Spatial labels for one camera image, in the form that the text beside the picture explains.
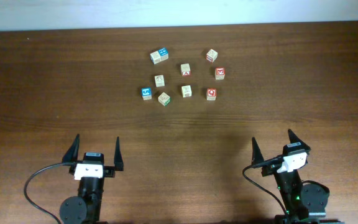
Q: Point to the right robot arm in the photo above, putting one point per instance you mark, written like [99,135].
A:
[303,201]

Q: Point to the wooden block elephant picture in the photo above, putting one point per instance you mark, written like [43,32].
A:
[164,99]

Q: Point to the blue 5 wooden block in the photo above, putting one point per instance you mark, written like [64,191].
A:
[146,93]

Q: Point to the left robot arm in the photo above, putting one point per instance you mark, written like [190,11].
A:
[85,207]

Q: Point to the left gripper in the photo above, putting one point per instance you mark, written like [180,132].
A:
[108,171]

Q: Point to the wooden block red A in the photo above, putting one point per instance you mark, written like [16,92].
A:
[185,69]

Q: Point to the wooden block far right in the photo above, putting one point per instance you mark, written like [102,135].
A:
[211,55]

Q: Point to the plain wooden block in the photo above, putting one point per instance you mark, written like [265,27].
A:
[155,57]

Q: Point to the red E wooden block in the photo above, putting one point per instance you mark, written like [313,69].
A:
[220,73]

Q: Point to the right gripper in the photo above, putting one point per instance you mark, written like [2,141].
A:
[258,157]

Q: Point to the wooden block ball picture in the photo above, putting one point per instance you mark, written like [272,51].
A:
[159,80]

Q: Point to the red Q wooden block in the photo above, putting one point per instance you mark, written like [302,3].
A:
[211,94]

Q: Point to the blue topped wooden block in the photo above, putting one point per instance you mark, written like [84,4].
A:
[164,55]

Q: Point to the wooden block yellow side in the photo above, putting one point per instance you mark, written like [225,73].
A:
[186,91]

